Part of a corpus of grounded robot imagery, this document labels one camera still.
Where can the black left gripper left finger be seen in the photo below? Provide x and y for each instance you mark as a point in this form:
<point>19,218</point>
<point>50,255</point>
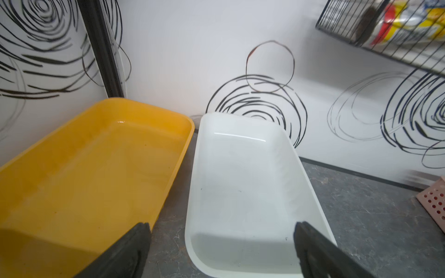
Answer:
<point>126,258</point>

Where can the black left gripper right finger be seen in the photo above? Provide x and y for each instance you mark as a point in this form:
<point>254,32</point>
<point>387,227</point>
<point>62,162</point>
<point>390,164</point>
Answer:
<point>320,258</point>

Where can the yellow plastic storage tray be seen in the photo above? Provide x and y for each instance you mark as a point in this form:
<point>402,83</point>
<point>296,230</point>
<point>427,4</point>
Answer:
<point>103,175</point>

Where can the white plastic storage tray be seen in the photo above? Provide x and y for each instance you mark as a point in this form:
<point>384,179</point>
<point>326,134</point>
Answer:
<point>248,190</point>

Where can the yellow red foil roll box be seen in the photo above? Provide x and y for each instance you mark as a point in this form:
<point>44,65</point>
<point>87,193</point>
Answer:
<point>409,22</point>

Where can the pink perforated plastic basket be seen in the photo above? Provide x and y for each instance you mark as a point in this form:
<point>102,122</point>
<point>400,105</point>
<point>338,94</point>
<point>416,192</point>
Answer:
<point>432,200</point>

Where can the black corner frame post left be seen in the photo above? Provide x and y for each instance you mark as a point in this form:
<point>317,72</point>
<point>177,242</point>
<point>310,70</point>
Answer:
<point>98,32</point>

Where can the black wire wall basket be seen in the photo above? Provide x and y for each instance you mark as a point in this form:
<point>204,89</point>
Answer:
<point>352,22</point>

